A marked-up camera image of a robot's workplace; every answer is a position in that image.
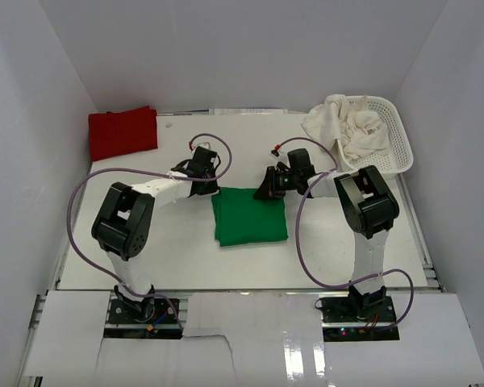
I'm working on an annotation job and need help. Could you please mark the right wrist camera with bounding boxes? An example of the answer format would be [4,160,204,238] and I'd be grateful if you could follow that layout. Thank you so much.
[270,144,284,160]

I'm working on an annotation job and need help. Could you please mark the green t shirt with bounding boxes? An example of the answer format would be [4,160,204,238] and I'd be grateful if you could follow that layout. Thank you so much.
[211,187,288,248]

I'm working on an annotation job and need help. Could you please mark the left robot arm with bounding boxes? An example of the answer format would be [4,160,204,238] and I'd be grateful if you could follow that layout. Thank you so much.
[91,146,220,323]

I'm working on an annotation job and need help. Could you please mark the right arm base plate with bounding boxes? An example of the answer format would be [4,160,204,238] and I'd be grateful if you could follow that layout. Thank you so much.
[314,296,400,343]

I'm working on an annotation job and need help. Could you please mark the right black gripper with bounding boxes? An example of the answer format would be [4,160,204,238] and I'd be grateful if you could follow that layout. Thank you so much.
[254,166,299,198]

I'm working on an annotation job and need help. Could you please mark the folded red t shirt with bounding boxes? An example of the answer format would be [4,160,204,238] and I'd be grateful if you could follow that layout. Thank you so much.
[88,106,158,161]

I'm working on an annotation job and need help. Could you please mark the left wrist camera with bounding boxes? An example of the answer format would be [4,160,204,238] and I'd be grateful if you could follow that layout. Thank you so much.
[189,141,211,154]

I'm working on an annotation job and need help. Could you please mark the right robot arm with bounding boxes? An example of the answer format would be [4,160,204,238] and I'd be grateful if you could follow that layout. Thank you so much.
[253,148,399,322]

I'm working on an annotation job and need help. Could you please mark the paper label strip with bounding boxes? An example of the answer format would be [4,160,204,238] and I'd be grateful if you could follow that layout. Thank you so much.
[208,108,288,115]

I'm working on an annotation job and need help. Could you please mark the white perforated plastic basket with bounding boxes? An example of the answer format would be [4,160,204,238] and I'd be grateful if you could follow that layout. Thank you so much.
[336,96,414,180]

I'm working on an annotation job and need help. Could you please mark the white paper front cover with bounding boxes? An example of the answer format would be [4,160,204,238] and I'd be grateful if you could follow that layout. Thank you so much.
[25,291,484,386]

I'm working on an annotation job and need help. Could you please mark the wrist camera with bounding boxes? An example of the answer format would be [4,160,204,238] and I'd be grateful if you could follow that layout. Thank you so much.
[189,141,211,154]
[270,144,284,160]

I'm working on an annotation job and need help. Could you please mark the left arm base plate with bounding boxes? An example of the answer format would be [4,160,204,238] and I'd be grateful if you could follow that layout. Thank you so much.
[103,298,182,340]

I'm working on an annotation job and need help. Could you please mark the cream white t shirt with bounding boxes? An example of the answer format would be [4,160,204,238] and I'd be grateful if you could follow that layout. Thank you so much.
[302,94,390,160]

